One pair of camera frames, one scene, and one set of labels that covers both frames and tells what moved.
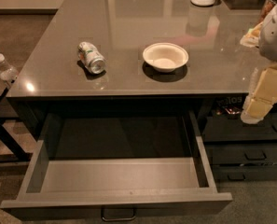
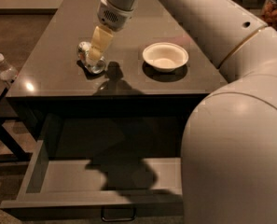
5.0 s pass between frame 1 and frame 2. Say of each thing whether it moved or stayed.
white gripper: moved
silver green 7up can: stayed
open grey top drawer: stayed
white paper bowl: stayed
